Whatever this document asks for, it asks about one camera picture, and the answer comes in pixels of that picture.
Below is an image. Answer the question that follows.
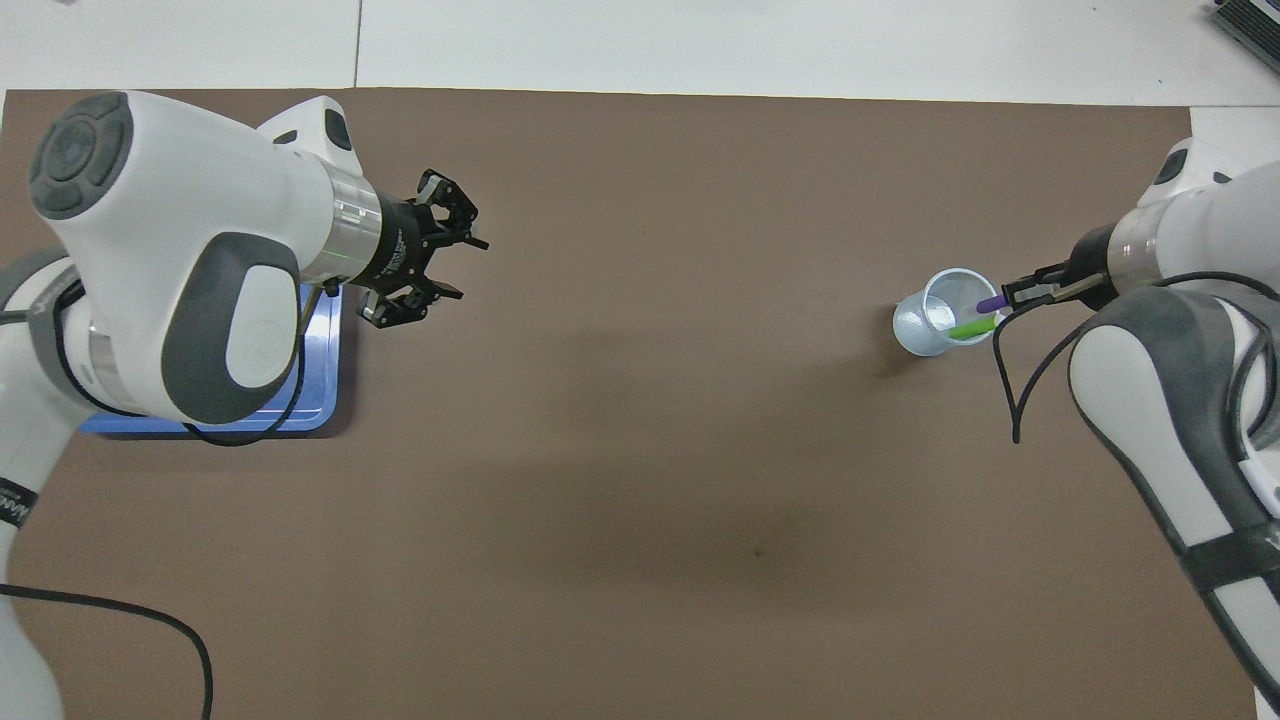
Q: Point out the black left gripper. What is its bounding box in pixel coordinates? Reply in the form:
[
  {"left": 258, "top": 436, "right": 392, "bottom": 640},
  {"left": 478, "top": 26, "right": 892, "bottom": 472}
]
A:
[{"left": 360, "top": 167, "right": 492, "bottom": 330}]

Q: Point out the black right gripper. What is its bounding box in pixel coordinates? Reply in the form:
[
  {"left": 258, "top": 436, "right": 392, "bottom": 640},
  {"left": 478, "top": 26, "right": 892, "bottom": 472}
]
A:
[{"left": 1002, "top": 224, "right": 1122, "bottom": 314}]

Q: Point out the clear plastic cup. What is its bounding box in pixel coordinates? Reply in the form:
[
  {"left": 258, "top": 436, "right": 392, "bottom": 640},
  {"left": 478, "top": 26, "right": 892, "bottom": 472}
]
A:
[{"left": 892, "top": 268, "right": 1001, "bottom": 358}]

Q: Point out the blue plastic tray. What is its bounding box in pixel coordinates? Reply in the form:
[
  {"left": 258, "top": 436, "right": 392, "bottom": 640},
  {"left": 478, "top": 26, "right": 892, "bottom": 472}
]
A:
[{"left": 78, "top": 285, "right": 344, "bottom": 438}]

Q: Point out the brown table mat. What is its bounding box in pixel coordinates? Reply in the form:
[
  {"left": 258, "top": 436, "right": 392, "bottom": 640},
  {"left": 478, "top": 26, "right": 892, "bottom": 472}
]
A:
[{"left": 0, "top": 88, "right": 1259, "bottom": 720}]

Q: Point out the grey ribbed device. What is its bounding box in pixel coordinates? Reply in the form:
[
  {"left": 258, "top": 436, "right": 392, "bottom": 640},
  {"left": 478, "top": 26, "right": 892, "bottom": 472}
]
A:
[{"left": 1210, "top": 0, "right": 1280, "bottom": 73}]

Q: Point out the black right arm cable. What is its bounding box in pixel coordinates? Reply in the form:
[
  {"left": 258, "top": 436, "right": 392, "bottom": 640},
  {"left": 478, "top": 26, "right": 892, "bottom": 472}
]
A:
[{"left": 993, "top": 270, "right": 1280, "bottom": 446}]

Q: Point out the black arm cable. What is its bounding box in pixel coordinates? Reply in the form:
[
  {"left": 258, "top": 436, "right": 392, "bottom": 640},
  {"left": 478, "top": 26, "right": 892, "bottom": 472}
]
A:
[
  {"left": 0, "top": 280, "right": 311, "bottom": 720},
  {"left": 993, "top": 270, "right": 1280, "bottom": 446}
]

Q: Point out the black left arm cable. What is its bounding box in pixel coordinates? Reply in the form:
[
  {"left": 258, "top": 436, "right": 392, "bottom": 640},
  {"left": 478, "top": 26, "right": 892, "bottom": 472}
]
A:
[{"left": 0, "top": 280, "right": 311, "bottom": 720}]

